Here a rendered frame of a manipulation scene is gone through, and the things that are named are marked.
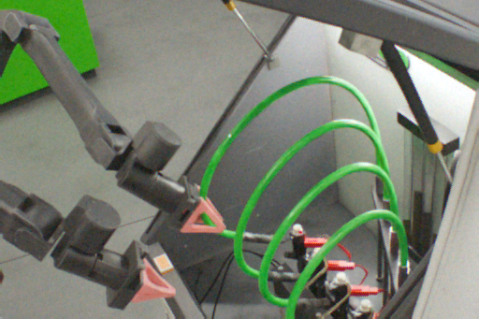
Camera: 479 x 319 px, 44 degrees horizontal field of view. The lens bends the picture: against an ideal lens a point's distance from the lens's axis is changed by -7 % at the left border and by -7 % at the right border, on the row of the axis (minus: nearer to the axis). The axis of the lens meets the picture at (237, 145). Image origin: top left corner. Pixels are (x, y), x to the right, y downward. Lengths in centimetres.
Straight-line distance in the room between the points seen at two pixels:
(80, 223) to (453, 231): 52
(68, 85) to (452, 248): 74
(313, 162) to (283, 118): 18
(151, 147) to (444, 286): 51
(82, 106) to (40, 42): 20
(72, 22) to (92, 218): 357
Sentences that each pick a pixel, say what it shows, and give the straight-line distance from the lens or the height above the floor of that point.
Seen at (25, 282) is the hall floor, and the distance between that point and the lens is 303.
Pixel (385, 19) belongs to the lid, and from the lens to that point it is 62.
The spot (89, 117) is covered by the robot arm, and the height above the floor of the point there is 141.
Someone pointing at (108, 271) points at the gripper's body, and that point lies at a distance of 95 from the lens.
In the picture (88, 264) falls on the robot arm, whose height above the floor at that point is 133.
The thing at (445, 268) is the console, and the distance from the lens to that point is 89.
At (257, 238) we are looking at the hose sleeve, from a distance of 119.
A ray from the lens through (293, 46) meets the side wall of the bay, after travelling 142.
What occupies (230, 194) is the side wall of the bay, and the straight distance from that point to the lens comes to 152.
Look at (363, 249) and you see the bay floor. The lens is 158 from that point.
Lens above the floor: 194
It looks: 34 degrees down
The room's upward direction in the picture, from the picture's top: 10 degrees counter-clockwise
